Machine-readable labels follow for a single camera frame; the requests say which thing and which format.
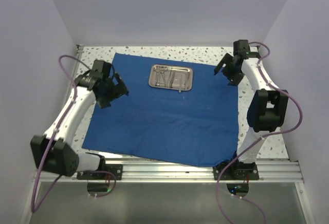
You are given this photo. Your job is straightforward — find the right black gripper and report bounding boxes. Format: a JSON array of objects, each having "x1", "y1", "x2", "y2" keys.
[{"x1": 215, "y1": 53, "x2": 245, "y2": 87}]

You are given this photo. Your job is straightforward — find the steel instrument tray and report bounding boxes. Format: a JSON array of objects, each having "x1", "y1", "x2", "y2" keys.
[{"x1": 148, "y1": 64, "x2": 194, "y2": 92}]

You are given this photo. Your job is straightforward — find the blue surgical cloth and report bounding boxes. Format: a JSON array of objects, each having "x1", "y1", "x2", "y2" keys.
[{"x1": 82, "y1": 53, "x2": 239, "y2": 167}]

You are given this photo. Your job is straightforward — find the steel forceps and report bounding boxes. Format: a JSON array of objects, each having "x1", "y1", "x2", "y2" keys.
[{"x1": 178, "y1": 74, "x2": 183, "y2": 93}]

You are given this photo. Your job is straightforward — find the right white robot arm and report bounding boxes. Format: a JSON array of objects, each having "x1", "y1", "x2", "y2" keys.
[{"x1": 213, "y1": 40, "x2": 288, "y2": 181}]

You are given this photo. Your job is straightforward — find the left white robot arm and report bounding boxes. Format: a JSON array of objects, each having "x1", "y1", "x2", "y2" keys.
[{"x1": 30, "y1": 60, "x2": 129, "y2": 179}]

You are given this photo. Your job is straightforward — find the steel scissors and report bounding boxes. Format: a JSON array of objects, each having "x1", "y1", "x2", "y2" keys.
[{"x1": 156, "y1": 66, "x2": 168, "y2": 82}]

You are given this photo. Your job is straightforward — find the steel hemostat clamp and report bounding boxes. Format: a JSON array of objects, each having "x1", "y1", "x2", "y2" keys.
[{"x1": 168, "y1": 71, "x2": 176, "y2": 88}]

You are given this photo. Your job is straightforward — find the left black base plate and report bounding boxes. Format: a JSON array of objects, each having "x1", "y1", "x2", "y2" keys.
[{"x1": 77, "y1": 164, "x2": 123, "y2": 180}]

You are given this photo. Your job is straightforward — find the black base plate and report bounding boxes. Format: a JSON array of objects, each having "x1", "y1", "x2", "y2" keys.
[
  {"x1": 212, "y1": 160, "x2": 260, "y2": 180},
  {"x1": 77, "y1": 164, "x2": 123, "y2": 180}
]

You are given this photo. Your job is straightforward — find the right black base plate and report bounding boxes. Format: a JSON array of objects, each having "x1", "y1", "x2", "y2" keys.
[{"x1": 212, "y1": 160, "x2": 260, "y2": 180}]

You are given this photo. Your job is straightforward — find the aluminium mounting rail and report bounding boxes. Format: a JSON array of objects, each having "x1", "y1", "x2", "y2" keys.
[{"x1": 33, "y1": 157, "x2": 305, "y2": 183}]

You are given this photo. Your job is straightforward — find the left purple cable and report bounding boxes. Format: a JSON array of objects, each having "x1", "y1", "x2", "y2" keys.
[{"x1": 30, "y1": 54, "x2": 116, "y2": 213}]

